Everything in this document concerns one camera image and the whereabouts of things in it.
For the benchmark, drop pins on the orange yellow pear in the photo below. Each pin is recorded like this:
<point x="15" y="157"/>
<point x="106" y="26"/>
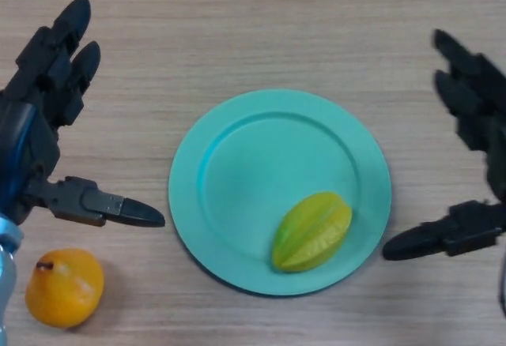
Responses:
<point x="63" y="290"/>

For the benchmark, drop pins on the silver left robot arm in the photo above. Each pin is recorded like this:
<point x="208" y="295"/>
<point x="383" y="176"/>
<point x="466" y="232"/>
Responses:
<point x="6" y="275"/>

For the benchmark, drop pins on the yellow green starfruit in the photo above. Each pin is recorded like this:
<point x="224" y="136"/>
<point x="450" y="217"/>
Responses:
<point x="308" y="235"/>

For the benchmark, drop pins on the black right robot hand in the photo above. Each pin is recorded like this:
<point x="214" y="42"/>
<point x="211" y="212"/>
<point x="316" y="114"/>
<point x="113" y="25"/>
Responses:
<point x="470" y="97"/>

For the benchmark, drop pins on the green round plate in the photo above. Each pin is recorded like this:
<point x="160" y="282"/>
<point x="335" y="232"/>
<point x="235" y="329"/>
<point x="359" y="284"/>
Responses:
<point x="257" y="172"/>

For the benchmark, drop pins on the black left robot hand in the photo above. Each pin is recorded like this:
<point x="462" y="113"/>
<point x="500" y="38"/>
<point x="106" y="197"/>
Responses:
<point x="35" y="136"/>

